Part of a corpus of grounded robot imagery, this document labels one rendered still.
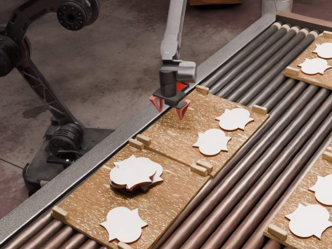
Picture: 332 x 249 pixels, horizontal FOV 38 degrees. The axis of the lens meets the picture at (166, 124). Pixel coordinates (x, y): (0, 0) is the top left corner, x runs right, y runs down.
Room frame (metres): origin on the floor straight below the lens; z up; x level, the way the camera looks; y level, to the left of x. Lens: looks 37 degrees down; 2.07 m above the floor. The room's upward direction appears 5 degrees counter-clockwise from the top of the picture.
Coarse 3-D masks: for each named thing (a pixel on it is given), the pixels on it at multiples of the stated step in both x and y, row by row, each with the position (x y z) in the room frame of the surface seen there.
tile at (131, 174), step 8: (136, 160) 1.22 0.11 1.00; (120, 168) 1.18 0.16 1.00; (128, 168) 1.18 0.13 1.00; (136, 168) 1.18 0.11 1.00; (144, 168) 1.17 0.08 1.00; (152, 168) 1.17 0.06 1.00; (112, 176) 1.15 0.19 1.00; (120, 176) 1.15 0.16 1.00; (128, 176) 1.14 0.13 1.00; (136, 176) 1.14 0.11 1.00; (144, 176) 1.14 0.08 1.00; (152, 176) 1.14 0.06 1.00; (120, 184) 1.11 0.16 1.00; (128, 184) 1.11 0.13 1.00; (136, 184) 1.11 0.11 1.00
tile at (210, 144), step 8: (200, 136) 1.39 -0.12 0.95; (208, 136) 1.38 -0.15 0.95; (216, 136) 1.38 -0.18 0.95; (224, 136) 1.37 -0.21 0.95; (200, 144) 1.34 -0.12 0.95; (208, 144) 1.34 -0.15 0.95; (216, 144) 1.33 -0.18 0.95; (224, 144) 1.33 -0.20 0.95; (200, 152) 1.31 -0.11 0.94; (208, 152) 1.29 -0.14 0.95; (216, 152) 1.29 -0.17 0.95
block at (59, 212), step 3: (54, 207) 1.07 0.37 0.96; (57, 207) 1.07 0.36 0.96; (54, 210) 1.06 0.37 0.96; (57, 210) 1.06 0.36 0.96; (60, 210) 1.06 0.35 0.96; (63, 210) 1.06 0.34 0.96; (54, 213) 1.07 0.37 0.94; (57, 213) 1.06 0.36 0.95; (60, 213) 1.05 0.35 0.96; (63, 213) 1.04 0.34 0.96; (66, 213) 1.04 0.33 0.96; (60, 216) 1.05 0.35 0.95; (63, 216) 1.04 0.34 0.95; (66, 216) 1.04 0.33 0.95; (63, 219) 1.04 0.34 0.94; (66, 219) 1.04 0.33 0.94
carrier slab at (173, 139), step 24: (192, 96) 1.67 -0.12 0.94; (216, 96) 1.65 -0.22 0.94; (168, 120) 1.52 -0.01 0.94; (192, 120) 1.50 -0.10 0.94; (264, 120) 1.47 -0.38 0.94; (144, 144) 1.38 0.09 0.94; (168, 144) 1.37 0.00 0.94; (192, 144) 1.36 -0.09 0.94; (240, 144) 1.34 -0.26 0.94; (216, 168) 1.22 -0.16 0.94
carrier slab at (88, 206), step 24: (168, 168) 1.24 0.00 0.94; (96, 192) 1.15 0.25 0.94; (120, 192) 1.14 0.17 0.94; (144, 192) 1.13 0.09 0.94; (168, 192) 1.13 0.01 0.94; (192, 192) 1.12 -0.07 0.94; (72, 216) 1.05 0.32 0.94; (96, 216) 1.05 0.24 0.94; (144, 216) 1.03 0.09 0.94; (168, 216) 1.02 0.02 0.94; (96, 240) 0.96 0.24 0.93; (144, 240) 0.94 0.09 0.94
